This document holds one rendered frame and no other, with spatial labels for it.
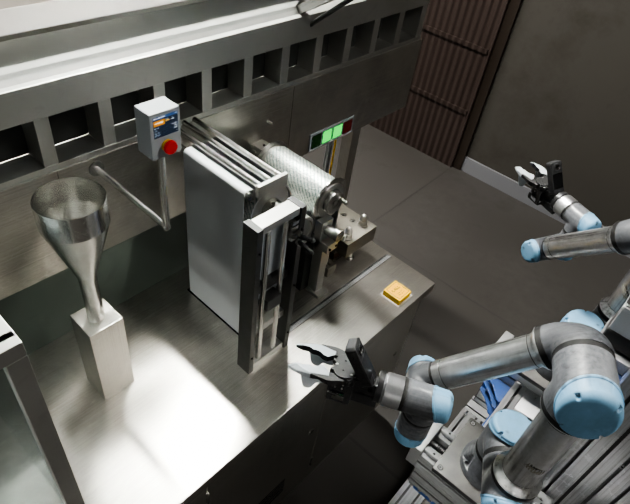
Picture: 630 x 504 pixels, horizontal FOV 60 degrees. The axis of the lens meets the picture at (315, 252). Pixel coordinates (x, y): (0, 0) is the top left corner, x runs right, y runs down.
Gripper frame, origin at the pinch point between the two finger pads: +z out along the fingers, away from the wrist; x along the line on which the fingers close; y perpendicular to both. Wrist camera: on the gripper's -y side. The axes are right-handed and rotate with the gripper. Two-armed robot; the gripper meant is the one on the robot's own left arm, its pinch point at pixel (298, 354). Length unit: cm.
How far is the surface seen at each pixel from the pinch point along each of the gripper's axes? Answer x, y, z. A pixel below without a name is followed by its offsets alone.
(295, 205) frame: 23.2, -23.5, 10.8
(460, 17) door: 318, -26, -19
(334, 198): 54, -11, 6
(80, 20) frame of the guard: -21, -68, 34
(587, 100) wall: 284, 0, -109
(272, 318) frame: 24.7, 14.6, 12.5
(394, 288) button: 65, 23, -19
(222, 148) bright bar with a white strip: 36, -27, 35
